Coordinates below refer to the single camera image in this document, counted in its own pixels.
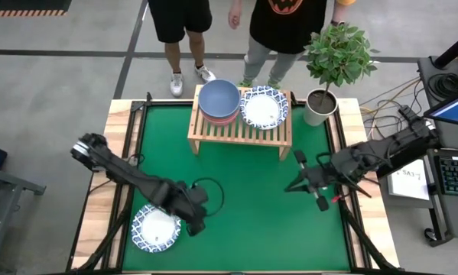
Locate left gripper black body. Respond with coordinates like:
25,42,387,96
166,182,210,225

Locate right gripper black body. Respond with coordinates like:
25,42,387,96
308,162,346,190

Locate blue patterned paper bowl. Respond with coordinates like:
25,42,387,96
131,203,183,254
239,85,290,131

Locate pink bowl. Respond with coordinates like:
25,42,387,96
200,108,240,127

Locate wooden slatted shelf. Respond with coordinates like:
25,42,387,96
187,84,293,161

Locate white plant pot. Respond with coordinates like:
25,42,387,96
303,88,339,127

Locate green table mat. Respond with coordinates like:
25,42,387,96
122,105,352,273

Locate white note board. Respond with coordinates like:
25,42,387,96
387,158,430,202

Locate green leafy plant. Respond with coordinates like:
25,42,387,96
304,22,381,108

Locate computer desk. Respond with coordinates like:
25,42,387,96
417,57,458,248

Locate person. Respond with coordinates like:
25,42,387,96
147,0,217,98
227,0,358,89

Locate screen with blue display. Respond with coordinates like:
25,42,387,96
423,88,458,129

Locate grey metal cart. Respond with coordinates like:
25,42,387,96
0,163,47,270

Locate black mat with hazard stripe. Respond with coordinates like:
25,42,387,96
0,0,73,18

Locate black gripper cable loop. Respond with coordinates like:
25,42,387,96
192,177,226,218

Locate yellow floor cable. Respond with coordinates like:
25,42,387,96
359,76,423,115

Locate coiled black cable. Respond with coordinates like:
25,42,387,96
429,72,458,99

